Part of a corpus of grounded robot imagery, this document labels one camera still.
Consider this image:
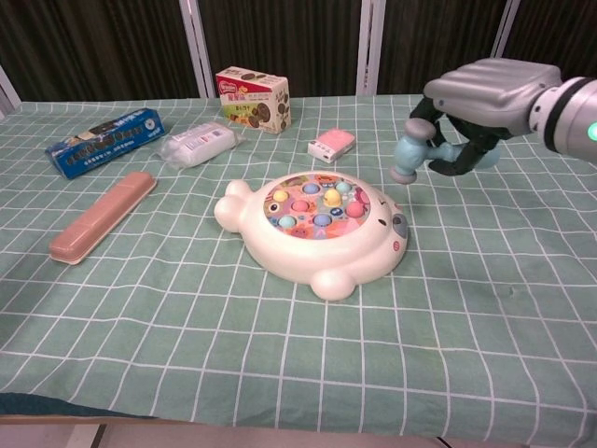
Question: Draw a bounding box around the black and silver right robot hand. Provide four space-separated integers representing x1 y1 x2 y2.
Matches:
409 58 563 177

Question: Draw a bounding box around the light blue toy hammer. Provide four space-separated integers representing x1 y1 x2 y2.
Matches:
389 118 503 184

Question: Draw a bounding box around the white fish-shaped toy game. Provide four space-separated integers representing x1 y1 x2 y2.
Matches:
214 170 411 301

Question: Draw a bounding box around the small pink and white box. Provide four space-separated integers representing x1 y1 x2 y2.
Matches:
307 128 356 164

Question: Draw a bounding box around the cream chocolate cookie box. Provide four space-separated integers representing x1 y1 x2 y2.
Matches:
215 66 293 135

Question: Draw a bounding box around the clear packet of white pads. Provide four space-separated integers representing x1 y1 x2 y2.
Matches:
160 120 244 170

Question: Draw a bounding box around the green checked tablecloth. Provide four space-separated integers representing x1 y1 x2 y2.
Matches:
0 91 597 444

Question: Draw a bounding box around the blue Oreo cookie box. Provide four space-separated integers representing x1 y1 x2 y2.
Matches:
45 107 169 180

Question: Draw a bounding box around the long pink plastic case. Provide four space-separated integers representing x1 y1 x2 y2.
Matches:
49 171 159 266

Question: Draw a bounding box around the dark teal table pad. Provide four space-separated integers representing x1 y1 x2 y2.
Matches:
0 391 158 419

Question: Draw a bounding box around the white frame post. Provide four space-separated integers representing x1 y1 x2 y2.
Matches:
179 0 220 98
489 0 521 62
356 0 386 97
0 64 22 118

